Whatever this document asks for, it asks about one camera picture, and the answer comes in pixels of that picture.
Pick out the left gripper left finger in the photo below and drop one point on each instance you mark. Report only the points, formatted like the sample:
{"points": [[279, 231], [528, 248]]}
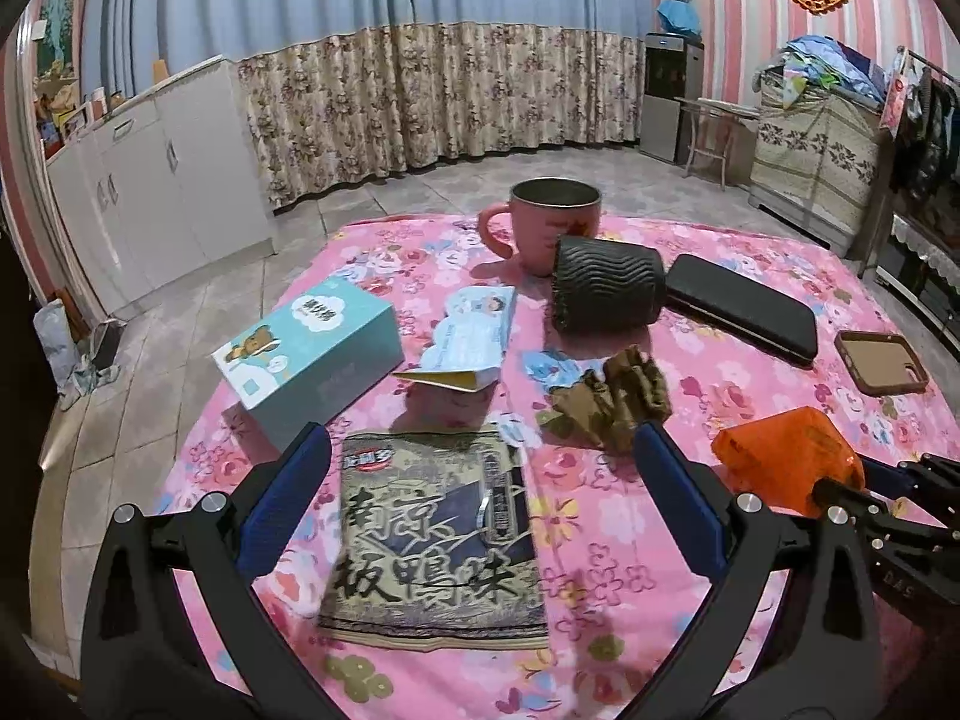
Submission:
{"points": [[173, 625]]}

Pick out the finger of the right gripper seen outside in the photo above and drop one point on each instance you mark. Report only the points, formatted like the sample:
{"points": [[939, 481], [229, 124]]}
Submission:
{"points": [[930, 482]]}

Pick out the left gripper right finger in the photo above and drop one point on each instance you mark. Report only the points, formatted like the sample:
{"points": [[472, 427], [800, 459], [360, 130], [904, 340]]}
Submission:
{"points": [[788, 628]]}

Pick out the orange plastic bag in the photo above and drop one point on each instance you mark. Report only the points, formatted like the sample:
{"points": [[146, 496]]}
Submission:
{"points": [[783, 457]]}

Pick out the brown phone case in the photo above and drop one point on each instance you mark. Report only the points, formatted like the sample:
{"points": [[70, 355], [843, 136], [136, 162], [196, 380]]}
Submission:
{"points": [[881, 364]]}

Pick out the black rectangular pouch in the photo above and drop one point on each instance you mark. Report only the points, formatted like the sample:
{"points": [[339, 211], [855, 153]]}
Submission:
{"points": [[780, 325]]}

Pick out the snack packet with Chinese text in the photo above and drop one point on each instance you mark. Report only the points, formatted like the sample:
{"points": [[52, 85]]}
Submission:
{"points": [[437, 550]]}

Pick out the teal tissue box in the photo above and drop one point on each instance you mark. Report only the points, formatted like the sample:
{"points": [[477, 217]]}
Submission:
{"points": [[311, 358]]}

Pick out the pink floral tablecloth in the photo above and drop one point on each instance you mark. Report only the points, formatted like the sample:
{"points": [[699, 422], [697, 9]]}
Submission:
{"points": [[617, 594]]}

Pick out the cloth covered cabinet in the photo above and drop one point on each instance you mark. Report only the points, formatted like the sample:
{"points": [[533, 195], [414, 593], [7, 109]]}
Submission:
{"points": [[815, 160]]}

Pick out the clothes rack with clothes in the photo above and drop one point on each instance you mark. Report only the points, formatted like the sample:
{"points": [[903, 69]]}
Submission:
{"points": [[915, 193]]}

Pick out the blue white mask packet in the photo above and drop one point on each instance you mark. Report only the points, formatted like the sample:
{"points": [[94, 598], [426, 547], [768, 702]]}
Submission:
{"points": [[469, 343]]}

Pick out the small metal side table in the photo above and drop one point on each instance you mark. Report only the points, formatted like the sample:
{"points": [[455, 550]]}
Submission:
{"points": [[713, 126]]}

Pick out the pile of bedding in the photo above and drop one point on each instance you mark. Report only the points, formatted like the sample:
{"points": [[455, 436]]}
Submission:
{"points": [[814, 61]]}

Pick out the white cabinet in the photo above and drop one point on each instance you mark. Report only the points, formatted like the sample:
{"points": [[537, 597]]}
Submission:
{"points": [[166, 187]]}

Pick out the pink mug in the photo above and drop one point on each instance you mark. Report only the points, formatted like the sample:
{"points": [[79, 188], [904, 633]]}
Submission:
{"points": [[541, 212]]}

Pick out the water dispenser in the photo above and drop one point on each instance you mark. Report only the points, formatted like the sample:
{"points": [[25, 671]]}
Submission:
{"points": [[672, 75]]}

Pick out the blue covered plant pot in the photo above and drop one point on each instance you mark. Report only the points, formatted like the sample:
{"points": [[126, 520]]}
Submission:
{"points": [[680, 17]]}

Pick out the blue floral curtain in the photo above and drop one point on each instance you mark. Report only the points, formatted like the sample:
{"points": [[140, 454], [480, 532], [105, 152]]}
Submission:
{"points": [[338, 91]]}

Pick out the wall picture left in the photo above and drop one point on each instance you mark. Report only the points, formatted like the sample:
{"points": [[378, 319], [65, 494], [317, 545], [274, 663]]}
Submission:
{"points": [[55, 53]]}

